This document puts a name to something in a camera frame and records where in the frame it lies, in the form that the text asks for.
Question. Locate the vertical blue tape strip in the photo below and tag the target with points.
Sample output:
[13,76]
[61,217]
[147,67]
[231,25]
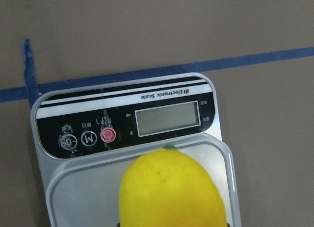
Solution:
[29,73]

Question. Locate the yellow mango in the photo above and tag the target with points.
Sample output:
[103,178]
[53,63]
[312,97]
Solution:
[167,188]

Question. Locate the clear plastic scale tray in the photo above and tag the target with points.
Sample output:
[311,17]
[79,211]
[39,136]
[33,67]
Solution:
[83,192]

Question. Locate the horizontal blue tape strip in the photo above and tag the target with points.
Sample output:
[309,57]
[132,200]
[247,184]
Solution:
[203,66]

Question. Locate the grey electronic kitchen scale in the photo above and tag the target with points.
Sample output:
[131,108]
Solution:
[88,120]

